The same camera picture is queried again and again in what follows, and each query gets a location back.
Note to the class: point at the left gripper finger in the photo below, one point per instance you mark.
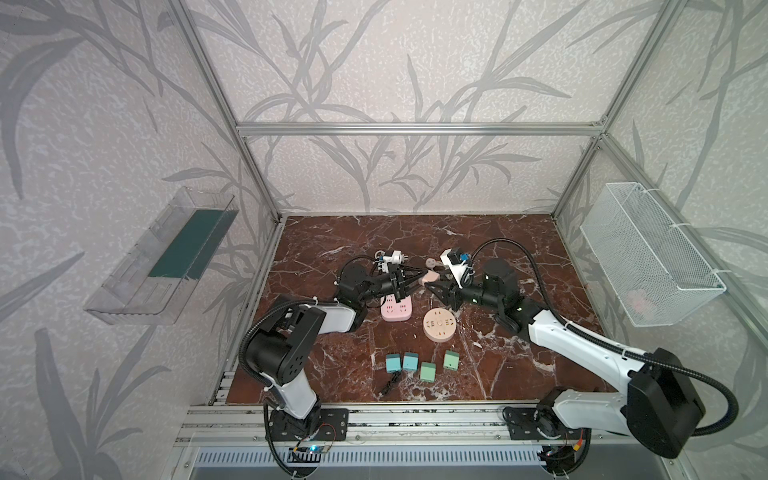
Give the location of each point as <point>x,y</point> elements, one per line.
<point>402,290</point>
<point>407,275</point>

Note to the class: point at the pink square power strip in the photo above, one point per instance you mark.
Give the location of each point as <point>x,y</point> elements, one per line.
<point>396,311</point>

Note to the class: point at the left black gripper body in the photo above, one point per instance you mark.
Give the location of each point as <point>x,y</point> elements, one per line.
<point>395,281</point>

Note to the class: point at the green plug adapter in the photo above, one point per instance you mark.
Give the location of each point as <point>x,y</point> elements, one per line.
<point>451,360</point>
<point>427,372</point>

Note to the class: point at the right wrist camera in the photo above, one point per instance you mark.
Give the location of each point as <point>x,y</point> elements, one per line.
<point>459,264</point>

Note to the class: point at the teal plug adapter far left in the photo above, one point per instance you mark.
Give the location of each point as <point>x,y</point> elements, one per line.
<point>393,363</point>

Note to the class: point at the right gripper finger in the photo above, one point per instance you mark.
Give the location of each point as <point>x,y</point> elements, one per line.
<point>443,294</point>
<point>446,279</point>

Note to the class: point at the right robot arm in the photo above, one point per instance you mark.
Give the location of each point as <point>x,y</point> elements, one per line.
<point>656,400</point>

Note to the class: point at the pink plug adapter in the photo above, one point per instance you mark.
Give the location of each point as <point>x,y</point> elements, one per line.
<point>429,277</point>

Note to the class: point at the white wire mesh basket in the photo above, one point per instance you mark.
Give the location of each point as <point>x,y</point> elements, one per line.
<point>658,275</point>

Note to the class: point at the aluminium front rail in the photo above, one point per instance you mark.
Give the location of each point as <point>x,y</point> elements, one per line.
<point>369,424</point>

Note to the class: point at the teal plug adapter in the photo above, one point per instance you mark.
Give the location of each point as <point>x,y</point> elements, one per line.
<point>393,363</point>
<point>410,362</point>

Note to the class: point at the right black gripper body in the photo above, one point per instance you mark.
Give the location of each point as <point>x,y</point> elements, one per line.
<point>452,288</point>

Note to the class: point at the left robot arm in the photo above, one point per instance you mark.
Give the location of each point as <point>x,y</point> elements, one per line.
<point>275,350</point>

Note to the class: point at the clear plastic wall shelf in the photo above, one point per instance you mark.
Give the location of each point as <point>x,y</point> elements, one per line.
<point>155,280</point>

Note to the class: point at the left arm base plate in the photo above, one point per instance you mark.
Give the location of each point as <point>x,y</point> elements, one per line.
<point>324,424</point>

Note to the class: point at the beige round power strip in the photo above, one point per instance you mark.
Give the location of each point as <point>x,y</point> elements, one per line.
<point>439,325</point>

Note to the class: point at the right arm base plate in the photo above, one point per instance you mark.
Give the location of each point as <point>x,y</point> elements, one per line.
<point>530,424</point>

